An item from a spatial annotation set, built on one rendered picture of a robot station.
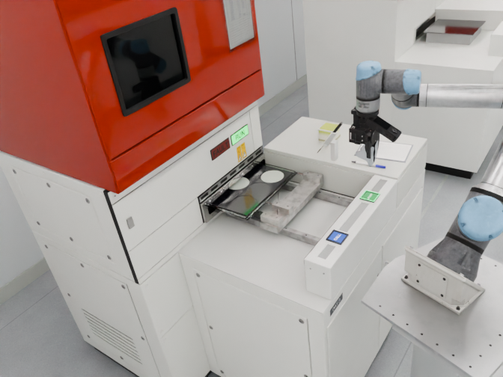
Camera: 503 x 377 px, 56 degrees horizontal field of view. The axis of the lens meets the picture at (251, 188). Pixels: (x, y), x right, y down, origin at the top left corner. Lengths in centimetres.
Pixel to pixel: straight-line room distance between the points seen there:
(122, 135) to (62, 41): 31
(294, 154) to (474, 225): 91
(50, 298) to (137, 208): 165
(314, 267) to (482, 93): 74
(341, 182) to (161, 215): 76
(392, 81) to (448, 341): 78
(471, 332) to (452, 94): 72
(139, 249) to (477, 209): 107
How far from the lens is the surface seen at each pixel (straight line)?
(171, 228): 178
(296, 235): 179
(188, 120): 164
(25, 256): 330
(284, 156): 208
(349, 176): 196
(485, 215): 140
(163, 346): 201
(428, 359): 180
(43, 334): 299
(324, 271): 150
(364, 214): 169
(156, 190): 167
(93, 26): 137
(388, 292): 161
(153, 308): 187
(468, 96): 164
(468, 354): 150
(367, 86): 153
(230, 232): 188
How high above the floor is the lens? 198
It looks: 33 degrees down
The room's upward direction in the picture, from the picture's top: 8 degrees counter-clockwise
